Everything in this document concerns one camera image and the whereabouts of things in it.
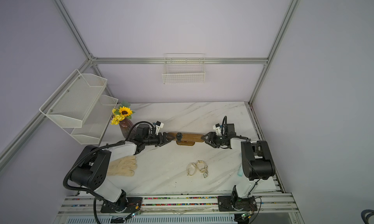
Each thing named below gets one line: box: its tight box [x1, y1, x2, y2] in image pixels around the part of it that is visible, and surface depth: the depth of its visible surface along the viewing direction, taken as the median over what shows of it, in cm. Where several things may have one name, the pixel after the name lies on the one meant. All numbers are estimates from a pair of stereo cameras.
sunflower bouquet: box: [110, 101, 136, 126], surface depth 84 cm
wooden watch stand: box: [167, 132, 206, 147], surface depth 92 cm
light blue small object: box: [237, 165, 244, 177], surface depth 85 cm
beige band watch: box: [186, 162, 197, 176], surface depth 87 cm
